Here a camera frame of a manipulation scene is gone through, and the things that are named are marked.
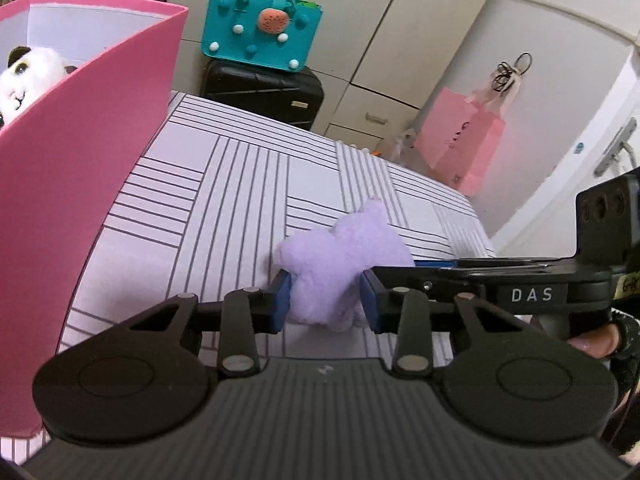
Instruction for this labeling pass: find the white wardrobe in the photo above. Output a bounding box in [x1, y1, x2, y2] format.
[164, 0, 511, 154]

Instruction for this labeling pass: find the silver door handle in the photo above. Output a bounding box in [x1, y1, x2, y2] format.
[593, 116, 638, 178]

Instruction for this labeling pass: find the teal felt handbag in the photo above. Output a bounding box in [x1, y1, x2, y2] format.
[201, 0, 322, 73]

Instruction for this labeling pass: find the white panda plush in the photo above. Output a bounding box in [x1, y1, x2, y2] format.
[0, 46, 76, 127]

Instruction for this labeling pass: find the pink paper bag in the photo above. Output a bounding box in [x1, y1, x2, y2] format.
[414, 79, 506, 197]

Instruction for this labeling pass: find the black suitcase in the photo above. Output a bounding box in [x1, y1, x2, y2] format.
[200, 58, 324, 131]

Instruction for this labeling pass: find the purple star plush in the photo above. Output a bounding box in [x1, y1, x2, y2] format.
[273, 198, 414, 332]

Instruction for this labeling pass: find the person right hand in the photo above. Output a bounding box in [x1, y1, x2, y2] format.
[567, 324, 620, 359]

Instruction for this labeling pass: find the pink cardboard box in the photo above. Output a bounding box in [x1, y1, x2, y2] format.
[1, 0, 188, 439]

